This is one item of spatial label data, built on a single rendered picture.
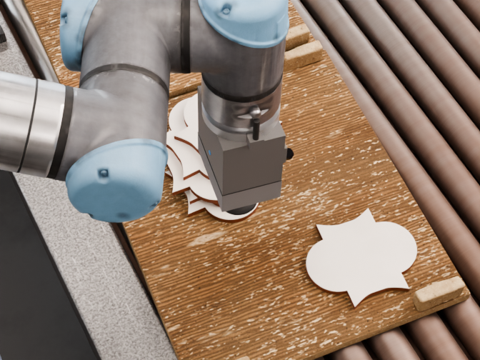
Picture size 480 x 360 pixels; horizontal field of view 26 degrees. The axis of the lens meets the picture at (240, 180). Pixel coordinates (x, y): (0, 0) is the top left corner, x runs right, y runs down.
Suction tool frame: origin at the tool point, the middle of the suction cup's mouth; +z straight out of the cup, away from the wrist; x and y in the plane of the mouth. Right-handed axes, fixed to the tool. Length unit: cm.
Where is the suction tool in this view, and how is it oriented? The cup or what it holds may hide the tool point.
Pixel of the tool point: (237, 198)
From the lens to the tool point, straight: 112.2
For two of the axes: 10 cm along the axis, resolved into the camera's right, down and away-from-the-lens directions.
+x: -9.5, 2.4, -2.0
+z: -0.2, 5.8, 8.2
